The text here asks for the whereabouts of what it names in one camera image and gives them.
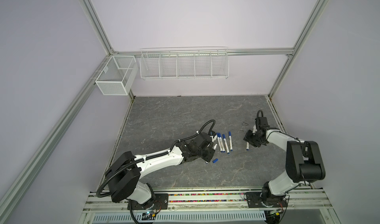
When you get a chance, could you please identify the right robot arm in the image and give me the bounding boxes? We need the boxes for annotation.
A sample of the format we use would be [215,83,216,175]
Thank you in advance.
[244,117,326,202]

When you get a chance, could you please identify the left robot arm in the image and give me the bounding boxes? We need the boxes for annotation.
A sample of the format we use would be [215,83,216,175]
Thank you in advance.
[96,132,216,206]

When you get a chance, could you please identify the white mesh box basket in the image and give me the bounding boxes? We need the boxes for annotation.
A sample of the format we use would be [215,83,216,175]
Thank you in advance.
[96,55,139,96]

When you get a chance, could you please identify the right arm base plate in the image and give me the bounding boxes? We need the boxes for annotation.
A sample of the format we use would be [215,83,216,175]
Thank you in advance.
[243,192,288,208]

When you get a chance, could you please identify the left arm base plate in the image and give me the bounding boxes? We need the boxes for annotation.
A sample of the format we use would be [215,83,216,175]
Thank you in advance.
[127,193,169,211]

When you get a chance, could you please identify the white vented cable duct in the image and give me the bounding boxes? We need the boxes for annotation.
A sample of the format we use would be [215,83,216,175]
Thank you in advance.
[92,210,266,224]

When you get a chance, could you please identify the aluminium frame rails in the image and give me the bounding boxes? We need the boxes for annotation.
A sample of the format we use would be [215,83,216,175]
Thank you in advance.
[0,0,339,224]

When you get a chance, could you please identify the white wire shelf basket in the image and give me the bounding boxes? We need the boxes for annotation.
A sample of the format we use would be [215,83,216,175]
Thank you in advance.
[140,47,230,79]

